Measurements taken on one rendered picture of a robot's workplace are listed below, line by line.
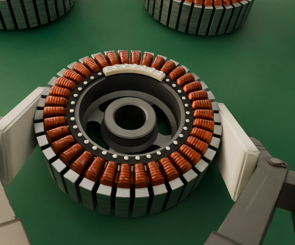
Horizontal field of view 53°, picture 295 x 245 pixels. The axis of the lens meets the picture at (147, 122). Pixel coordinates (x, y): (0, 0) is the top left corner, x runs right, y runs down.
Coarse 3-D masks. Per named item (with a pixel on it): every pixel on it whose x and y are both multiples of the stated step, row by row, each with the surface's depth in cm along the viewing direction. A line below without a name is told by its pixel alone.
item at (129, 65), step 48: (48, 96) 17; (96, 96) 20; (144, 96) 21; (192, 96) 18; (48, 144) 16; (96, 144) 16; (144, 144) 18; (192, 144) 16; (96, 192) 15; (144, 192) 15
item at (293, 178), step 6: (252, 138) 17; (258, 144) 16; (258, 150) 16; (264, 150) 16; (264, 156) 15; (270, 156) 15; (258, 162) 14; (288, 174) 14; (294, 174) 14; (288, 180) 13; (294, 180) 13; (288, 186) 13; (294, 186) 13; (282, 192) 13; (288, 192) 13; (294, 192) 13; (282, 198) 13; (288, 198) 13; (294, 198) 13; (282, 204) 13; (288, 204) 13; (294, 204) 13; (294, 210) 13
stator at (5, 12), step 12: (0, 0) 24; (12, 0) 24; (24, 0) 24; (36, 0) 25; (48, 0) 25; (60, 0) 26; (72, 0) 28; (0, 12) 25; (12, 12) 25; (24, 12) 26; (36, 12) 26; (48, 12) 26; (60, 12) 27; (0, 24) 25; (12, 24) 25; (24, 24) 26; (36, 24) 26
